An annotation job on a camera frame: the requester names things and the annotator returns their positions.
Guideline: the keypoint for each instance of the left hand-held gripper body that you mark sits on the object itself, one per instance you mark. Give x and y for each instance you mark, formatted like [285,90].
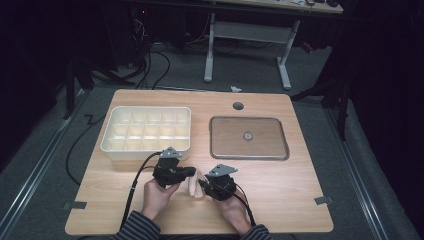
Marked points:
[168,173]

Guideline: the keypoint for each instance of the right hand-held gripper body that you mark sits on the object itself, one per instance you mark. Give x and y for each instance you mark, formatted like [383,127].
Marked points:
[220,186]

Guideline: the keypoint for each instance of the pale pink sock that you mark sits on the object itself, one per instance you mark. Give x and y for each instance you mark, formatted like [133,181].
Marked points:
[195,190]

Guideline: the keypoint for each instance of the cream compartment organizer box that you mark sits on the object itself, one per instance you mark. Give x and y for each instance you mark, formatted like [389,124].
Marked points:
[146,131]

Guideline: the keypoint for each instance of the person's left hand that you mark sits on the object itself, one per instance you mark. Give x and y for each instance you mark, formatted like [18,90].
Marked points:
[156,200]

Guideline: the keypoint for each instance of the person's right hand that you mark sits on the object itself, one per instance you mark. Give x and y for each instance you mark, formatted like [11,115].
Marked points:
[236,213]

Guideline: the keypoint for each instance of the shiny metal tray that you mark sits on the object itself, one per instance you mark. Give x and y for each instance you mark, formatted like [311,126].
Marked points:
[248,146]

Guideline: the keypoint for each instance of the small round metal disc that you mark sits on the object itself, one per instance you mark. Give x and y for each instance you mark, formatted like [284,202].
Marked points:
[248,135]

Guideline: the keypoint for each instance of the crumpled white paper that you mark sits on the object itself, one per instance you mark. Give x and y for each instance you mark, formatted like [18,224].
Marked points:
[235,89]

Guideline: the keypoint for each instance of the black metal stand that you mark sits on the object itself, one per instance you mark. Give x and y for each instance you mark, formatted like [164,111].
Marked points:
[342,116]
[69,93]

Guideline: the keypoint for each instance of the white-framed wooden desk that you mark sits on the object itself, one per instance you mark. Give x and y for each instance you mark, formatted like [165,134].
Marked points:
[248,33]

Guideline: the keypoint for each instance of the small red object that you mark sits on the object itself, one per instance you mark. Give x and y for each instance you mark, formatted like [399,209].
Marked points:
[307,47]

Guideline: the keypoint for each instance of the small black device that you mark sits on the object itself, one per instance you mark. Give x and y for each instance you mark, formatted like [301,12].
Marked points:
[332,3]

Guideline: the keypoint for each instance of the metal floor rail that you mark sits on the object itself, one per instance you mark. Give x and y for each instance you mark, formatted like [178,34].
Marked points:
[33,173]
[360,193]

